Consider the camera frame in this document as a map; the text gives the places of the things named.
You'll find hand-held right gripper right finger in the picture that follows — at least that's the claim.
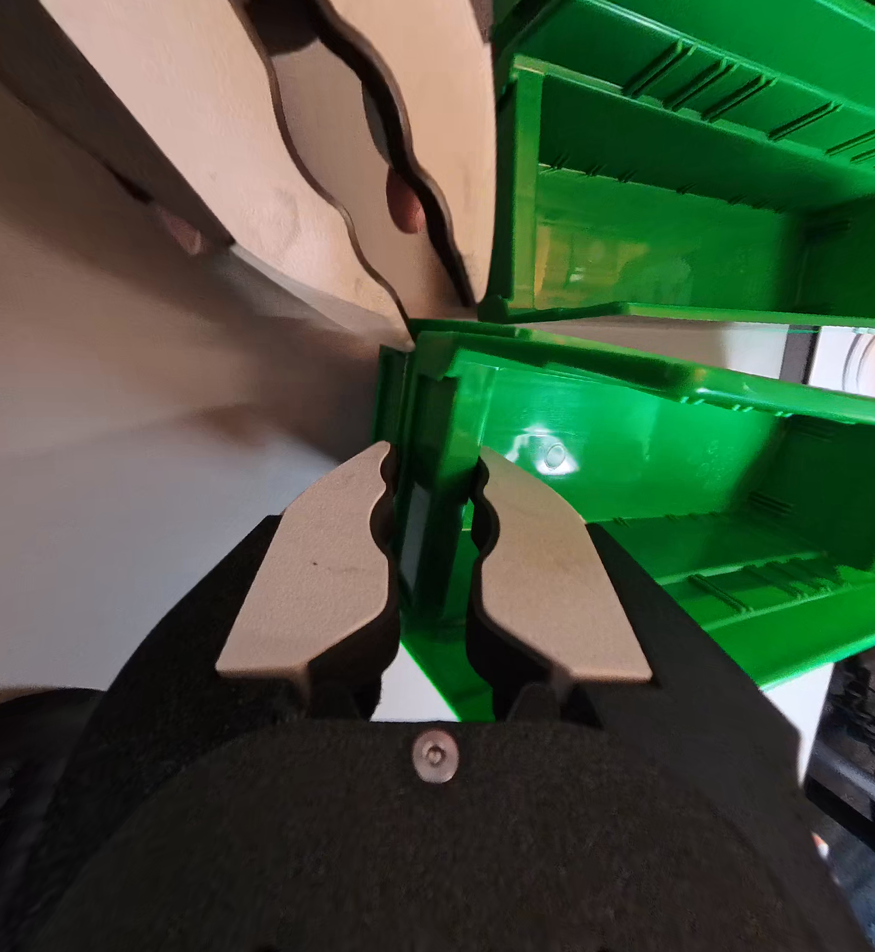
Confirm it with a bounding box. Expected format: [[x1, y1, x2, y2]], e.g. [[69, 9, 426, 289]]
[[466, 446, 654, 687]]

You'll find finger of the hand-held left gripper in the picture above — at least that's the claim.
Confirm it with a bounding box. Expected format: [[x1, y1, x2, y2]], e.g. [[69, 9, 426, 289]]
[[39, 0, 418, 351], [317, 0, 500, 307]]

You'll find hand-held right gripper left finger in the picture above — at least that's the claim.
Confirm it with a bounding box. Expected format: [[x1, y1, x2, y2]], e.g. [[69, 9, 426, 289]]
[[214, 441, 401, 689]]

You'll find light grey desk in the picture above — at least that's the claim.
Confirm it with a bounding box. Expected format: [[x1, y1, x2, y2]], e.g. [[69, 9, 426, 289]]
[[0, 45, 836, 782]]

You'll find person's left hand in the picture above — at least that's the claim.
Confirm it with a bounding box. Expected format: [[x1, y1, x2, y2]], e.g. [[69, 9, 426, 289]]
[[387, 171, 429, 235]]

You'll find grey tape strip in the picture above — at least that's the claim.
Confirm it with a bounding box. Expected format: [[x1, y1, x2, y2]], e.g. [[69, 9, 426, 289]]
[[778, 331, 815, 388]]

